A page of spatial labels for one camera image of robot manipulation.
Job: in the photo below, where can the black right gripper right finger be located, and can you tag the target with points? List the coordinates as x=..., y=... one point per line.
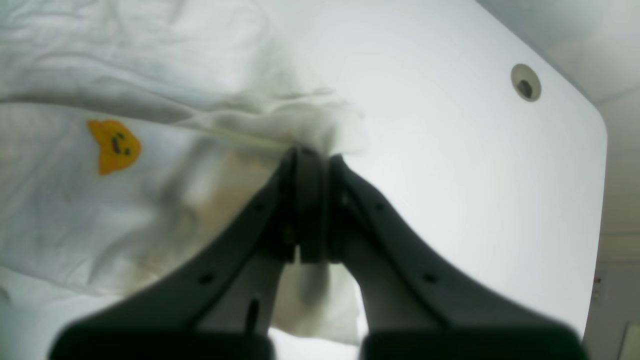
x=419, y=306

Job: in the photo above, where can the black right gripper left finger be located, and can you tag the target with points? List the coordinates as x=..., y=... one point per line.
x=217, y=306

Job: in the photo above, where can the white printed T-shirt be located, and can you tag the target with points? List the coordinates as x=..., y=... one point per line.
x=132, y=133

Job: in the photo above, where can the right table cable grommet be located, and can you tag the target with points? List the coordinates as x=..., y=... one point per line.
x=526, y=82

